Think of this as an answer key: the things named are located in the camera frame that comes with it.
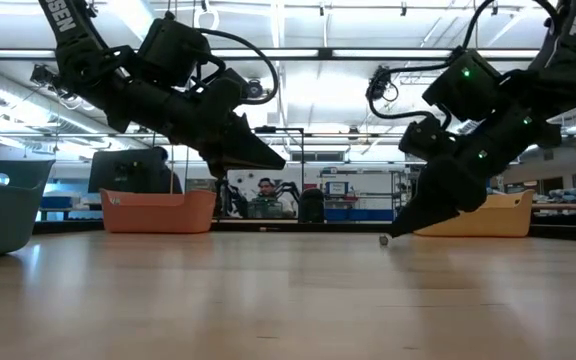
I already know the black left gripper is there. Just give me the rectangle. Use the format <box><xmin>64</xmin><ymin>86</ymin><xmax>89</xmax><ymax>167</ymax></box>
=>
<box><xmin>108</xmin><ymin>14</ymin><xmax>287</xmax><ymax>179</ymax></box>

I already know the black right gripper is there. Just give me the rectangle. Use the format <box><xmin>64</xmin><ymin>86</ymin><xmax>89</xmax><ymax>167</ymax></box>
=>
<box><xmin>389</xmin><ymin>48</ymin><xmax>562</xmax><ymax>238</ymax></box>

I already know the yellow plastic bin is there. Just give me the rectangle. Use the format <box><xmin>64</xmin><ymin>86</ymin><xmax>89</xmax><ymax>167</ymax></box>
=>
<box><xmin>412</xmin><ymin>188</ymin><xmax>537</xmax><ymax>239</ymax></box>

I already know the person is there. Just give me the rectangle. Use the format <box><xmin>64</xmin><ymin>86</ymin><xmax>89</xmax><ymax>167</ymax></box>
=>
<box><xmin>245</xmin><ymin>177</ymin><xmax>297</xmax><ymax>220</ymax></box>
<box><xmin>153</xmin><ymin>145</ymin><xmax>185</xmax><ymax>195</ymax></box>

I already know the round black ceiling device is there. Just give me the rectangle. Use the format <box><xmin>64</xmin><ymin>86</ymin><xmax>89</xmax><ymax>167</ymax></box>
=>
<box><xmin>245</xmin><ymin>78</ymin><xmax>265</xmax><ymax>100</ymax></box>

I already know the blue storage cabinet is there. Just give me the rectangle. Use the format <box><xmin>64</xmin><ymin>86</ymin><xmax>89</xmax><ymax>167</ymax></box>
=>
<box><xmin>323</xmin><ymin>207</ymin><xmax>399</xmax><ymax>223</ymax></box>

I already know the small blue monitor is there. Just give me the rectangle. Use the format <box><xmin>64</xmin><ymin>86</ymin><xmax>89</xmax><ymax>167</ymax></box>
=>
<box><xmin>324</xmin><ymin>180</ymin><xmax>351</xmax><ymax>198</ymax></box>

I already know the orange plastic bin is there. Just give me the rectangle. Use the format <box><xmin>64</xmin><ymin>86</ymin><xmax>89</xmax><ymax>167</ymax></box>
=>
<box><xmin>100</xmin><ymin>188</ymin><xmax>218</xmax><ymax>235</ymax></box>

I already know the dark flat monitor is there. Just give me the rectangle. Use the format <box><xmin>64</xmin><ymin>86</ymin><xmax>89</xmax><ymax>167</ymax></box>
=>
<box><xmin>87</xmin><ymin>148</ymin><xmax>163</xmax><ymax>195</ymax></box>

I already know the overhead light bar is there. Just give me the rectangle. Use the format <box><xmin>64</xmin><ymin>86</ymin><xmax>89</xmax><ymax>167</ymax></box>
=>
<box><xmin>0</xmin><ymin>47</ymin><xmax>552</xmax><ymax>63</ymax></box>

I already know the black metal frame stand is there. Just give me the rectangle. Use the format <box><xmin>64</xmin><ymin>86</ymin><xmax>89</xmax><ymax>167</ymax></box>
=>
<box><xmin>223</xmin><ymin>125</ymin><xmax>306</xmax><ymax>220</ymax></box>

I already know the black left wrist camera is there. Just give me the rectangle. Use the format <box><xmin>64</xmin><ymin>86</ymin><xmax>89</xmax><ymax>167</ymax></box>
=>
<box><xmin>211</xmin><ymin>67</ymin><xmax>252</xmax><ymax>117</ymax></box>

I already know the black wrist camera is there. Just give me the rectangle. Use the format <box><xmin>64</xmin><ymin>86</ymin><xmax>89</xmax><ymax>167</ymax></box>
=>
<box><xmin>398</xmin><ymin>117</ymin><xmax>458</xmax><ymax>162</ymax></box>
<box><xmin>211</xmin><ymin>67</ymin><xmax>252</xmax><ymax>117</ymax></box>

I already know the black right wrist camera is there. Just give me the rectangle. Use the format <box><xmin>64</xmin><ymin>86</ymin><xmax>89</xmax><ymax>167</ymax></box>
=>
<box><xmin>398</xmin><ymin>117</ymin><xmax>458</xmax><ymax>162</ymax></box>

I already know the black left camera cable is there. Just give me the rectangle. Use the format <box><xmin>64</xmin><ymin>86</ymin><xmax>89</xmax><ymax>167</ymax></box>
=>
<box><xmin>195</xmin><ymin>27</ymin><xmax>280</xmax><ymax>106</ymax></box>

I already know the black camera cable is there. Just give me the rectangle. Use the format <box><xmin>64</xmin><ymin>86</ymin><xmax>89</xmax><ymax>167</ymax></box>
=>
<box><xmin>365</xmin><ymin>62</ymin><xmax>452</xmax><ymax>121</ymax></box>
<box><xmin>195</xmin><ymin>27</ymin><xmax>280</xmax><ymax>106</ymax></box>

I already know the black right camera cable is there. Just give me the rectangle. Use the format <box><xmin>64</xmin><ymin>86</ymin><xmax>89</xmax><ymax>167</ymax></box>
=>
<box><xmin>365</xmin><ymin>62</ymin><xmax>452</xmax><ymax>121</ymax></box>

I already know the black aluminium table frame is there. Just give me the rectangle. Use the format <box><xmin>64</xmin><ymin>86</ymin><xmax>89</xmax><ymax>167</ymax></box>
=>
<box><xmin>32</xmin><ymin>218</ymin><xmax>576</xmax><ymax>239</ymax></box>

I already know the white hanging ring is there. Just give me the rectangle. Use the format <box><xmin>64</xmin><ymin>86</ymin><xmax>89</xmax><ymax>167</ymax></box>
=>
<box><xmin>192</xmin><ymin>4</ymin><xmax>221</xmax><ymax>32</ymax></box>

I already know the black overhead camera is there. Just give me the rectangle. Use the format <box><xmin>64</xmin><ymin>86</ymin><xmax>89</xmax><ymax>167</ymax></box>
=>
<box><xmin>364</xmin><ymin>64</ymin><xmax>400</xmax><ymax>104</ymax></box>

